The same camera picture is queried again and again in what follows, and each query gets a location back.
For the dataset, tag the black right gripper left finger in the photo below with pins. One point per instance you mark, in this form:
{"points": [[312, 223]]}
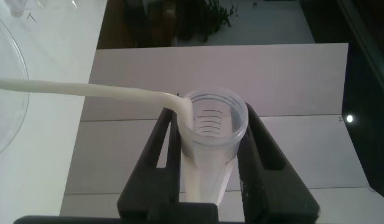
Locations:
{"points": [[151, 183]]}

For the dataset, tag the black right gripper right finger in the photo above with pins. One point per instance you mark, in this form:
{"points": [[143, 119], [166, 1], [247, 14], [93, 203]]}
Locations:
{"points": [[272, 189]]}

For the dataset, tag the test tube with pale liquid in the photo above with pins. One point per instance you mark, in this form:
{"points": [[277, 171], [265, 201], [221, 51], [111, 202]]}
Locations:
{"points": [[210, 143]]}

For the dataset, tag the clear beaker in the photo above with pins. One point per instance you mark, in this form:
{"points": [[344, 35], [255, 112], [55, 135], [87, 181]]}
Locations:
{"points": [[5, 93]]}

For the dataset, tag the round ceiling spotlight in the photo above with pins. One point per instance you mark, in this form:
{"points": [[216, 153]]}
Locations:
{"points": [[349, 118]]}

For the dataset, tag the potted green plant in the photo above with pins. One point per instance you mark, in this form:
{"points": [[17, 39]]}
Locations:
{"points": [[207, 18]]}

